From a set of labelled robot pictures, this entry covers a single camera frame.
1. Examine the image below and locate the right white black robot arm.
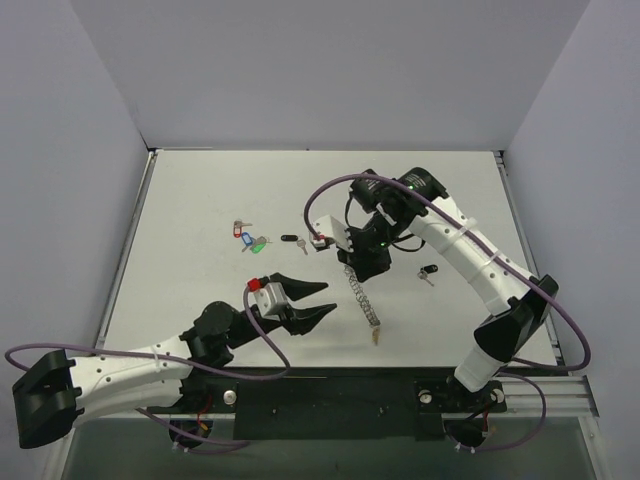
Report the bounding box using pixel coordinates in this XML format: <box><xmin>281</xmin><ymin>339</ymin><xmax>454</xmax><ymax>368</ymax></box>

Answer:
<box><xmin>327</xmin><ymin>167</ymin><xmax>558</xmax><ymax>409</ymax></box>

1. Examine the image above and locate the yellow tag key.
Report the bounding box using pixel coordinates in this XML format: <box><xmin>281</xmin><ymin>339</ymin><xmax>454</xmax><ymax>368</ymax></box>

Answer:
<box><xmin>371</xmin><ymin>326</ymin><xmax>381</xmax><ymax>345</ymax></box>

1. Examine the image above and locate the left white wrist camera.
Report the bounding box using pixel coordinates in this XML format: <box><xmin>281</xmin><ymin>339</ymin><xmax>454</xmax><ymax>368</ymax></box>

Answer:
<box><xmin>247</xmin><ymin>273</ymin><xmax>289</xmax><ymax>319</ymax></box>

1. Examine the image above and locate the green key tag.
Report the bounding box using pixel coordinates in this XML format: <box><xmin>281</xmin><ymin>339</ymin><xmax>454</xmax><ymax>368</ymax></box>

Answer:
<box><xmin>250</xmin><ymin>236</ymin><xmax>271</xmax><ymax>254</ymax></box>

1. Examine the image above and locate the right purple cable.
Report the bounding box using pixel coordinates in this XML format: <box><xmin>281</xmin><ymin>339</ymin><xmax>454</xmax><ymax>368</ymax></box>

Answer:
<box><xmin>303</xmin><ymin>172</ymin><xmax>595</xmax><ymax>454</ymax></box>

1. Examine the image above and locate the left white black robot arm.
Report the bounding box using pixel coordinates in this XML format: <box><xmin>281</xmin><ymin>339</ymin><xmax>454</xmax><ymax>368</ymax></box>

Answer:
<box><xmin>5</xmin><ymin>273</ymin><xmax>337</xmax><ymax>449</ymax></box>

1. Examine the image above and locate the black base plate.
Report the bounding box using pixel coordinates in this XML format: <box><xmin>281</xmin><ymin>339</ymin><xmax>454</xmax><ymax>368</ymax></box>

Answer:
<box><xmin>150</xmin><ymin>367</ymin><xmax>506</xmax><ymax>441</ymax></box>

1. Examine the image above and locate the white disc wire keyring holder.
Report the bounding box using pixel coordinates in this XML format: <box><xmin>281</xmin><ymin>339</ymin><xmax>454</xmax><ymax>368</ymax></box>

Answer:
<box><xmin>344</xmin><ymin>265</ymin><xmax>381</xmax><ymax>329</ymax></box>

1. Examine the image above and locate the red tag key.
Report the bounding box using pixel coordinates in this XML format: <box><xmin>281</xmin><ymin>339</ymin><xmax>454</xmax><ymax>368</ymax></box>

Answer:
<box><xmin>233</xmin><ymin>219</ymin><xmax>252</xmax><ymax>238</ymax></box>

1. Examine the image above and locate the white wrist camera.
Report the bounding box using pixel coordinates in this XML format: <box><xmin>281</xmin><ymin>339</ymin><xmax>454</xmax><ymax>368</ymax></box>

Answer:
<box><xmin>310</xmin><ymin>215</ymin><xmax>353</xmax><ymax>253</ymax></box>
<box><xmin>247</xmin><ymin>273</ymin><xmax>289</xmax><ymax>319</ymax></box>

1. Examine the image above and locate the black tag silver key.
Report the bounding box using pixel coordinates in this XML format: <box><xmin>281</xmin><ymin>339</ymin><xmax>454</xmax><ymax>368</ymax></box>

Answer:
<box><xmin>280</xmin><ymin>234</ymin><xmax>308</xmax><ymax>255</ymax></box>

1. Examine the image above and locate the blue key tag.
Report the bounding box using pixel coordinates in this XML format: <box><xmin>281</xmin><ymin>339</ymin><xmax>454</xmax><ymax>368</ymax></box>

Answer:
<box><xmin>241</xmin><ymin>232</ymin><xmax>255</xmax><ymax>252</ymax></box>

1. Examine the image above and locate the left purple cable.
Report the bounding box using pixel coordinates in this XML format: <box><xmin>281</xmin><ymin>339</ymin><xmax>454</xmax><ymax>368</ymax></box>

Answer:
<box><xmin>3</xmin><ymin>287</ymin><xmax>291</xmax><ymax>455</ymax></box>

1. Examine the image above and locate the purple cable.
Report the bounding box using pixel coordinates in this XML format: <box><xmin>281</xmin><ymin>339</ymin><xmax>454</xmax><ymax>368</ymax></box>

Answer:
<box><xmin>3</xmin><ymin>287</ymin><xmax>291</xmax><ymax>455</ymax></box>
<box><xmin>303</xmin><ymin>172</ymin><xmax>595</xmax><ymax>454</ymax></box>

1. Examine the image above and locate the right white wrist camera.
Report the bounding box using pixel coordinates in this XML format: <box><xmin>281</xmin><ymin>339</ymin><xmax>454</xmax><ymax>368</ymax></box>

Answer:
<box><xmin>310</xmin><ymin>215</ymin><xmax>353</xmax><ymax>253</ymax></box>

